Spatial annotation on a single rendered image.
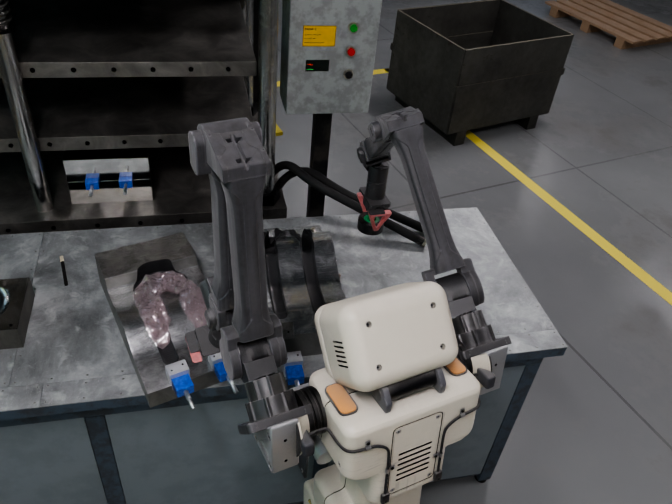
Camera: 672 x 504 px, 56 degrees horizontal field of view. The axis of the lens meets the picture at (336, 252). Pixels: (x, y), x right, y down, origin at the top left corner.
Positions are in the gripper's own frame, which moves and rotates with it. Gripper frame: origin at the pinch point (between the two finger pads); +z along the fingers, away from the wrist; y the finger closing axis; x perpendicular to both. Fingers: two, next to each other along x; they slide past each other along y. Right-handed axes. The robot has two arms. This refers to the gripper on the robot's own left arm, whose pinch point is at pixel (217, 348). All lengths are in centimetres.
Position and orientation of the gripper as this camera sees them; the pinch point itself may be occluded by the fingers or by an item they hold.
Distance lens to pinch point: 148.0
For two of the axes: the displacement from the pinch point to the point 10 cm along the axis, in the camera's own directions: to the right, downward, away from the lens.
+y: -9.0, 2.2, -3.9
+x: 3.5, 8.8, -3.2
